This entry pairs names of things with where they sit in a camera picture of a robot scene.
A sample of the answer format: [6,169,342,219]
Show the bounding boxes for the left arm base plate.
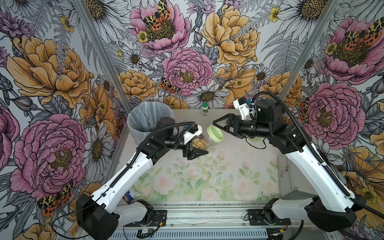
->
[125,210,168,228]

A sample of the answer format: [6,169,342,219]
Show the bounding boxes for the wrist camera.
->
[183,125,203,144]
[233,98,254,121]

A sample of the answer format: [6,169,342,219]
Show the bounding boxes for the aluminium front rail frame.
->
[77,202,337,240]

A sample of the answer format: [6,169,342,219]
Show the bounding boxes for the black trash bin with liner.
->
[127,102,175,145]

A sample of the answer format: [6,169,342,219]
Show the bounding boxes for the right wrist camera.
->
[233,98,254,121]

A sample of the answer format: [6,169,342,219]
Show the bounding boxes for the light green jar lid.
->
[248,137,261,143]

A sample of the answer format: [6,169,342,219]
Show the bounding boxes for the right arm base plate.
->
[247,209,291,226]

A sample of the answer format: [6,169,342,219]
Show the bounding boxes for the blue white small packet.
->
[122,191,134,205]

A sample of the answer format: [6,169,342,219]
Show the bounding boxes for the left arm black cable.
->
[50,121,197,240]

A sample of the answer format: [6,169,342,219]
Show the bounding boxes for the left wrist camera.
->
[183,125,203,144]

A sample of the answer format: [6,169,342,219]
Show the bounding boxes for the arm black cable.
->
[245,91,384,240]
[50,121,197,240]

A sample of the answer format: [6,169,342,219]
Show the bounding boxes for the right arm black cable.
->
[245,91,384,240]

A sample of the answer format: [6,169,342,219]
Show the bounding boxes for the green-lid peanut jar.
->
[192,125,224,151]

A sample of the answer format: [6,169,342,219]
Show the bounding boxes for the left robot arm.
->
[76,117,208,240]

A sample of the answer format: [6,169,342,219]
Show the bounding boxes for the small green-cap white bottle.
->
[201,102,209,116]

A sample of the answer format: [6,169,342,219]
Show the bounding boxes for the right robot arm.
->
[213,99,362,232]

